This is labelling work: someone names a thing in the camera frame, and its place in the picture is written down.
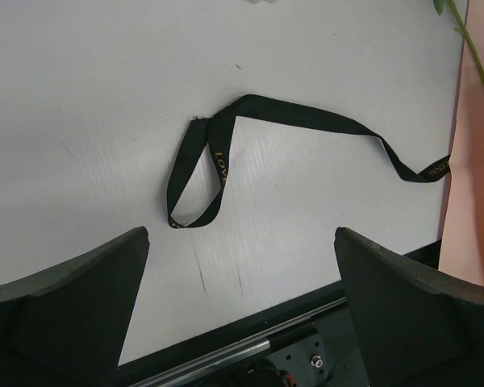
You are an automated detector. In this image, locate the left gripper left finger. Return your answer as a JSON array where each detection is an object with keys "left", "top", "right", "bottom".
[{"left": 0, "top": 227, "right": 149, "bottom": 386}]

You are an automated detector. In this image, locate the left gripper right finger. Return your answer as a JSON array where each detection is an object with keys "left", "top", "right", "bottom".
[{"left": 334, "top": 227, "right": 484, "bottom": 386}]

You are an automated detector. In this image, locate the pink wrapping paper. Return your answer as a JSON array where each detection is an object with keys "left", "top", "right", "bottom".
[{"left": 439, "top": 1, "right": 484, "bottom": 286}]

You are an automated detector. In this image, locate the black gold-lettered ribbon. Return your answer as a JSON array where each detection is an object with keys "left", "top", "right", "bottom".
[{"left": 166, "top": 94, "right": 450, "bottom": 229}]

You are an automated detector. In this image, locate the pink rose stem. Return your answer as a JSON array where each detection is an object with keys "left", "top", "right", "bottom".
[{"left": 432, "top": 0, "right": 484, "bottom": 88}]

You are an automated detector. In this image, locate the white ribbed ceramic vase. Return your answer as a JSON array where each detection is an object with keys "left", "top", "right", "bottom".
[{"left": 249, "top": 0, "right": 278, "bottom": 4}]

